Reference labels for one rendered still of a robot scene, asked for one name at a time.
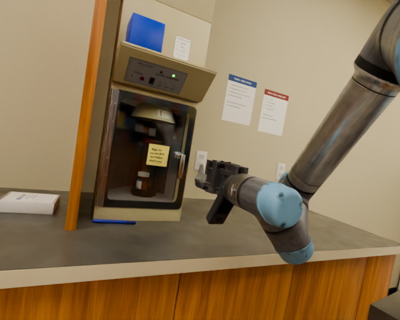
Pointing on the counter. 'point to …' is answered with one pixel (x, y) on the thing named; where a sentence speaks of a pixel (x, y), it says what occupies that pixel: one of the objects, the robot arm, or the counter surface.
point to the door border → (107, 147)
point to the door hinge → (104, 143)
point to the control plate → (142, 68)
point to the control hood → (193, 80)
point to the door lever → (180, 164)
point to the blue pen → (113, 221)
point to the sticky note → (157, 155)
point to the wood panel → (86, 113)
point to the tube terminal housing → (148, 6)
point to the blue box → (145, 32)
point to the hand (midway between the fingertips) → (200, 180)
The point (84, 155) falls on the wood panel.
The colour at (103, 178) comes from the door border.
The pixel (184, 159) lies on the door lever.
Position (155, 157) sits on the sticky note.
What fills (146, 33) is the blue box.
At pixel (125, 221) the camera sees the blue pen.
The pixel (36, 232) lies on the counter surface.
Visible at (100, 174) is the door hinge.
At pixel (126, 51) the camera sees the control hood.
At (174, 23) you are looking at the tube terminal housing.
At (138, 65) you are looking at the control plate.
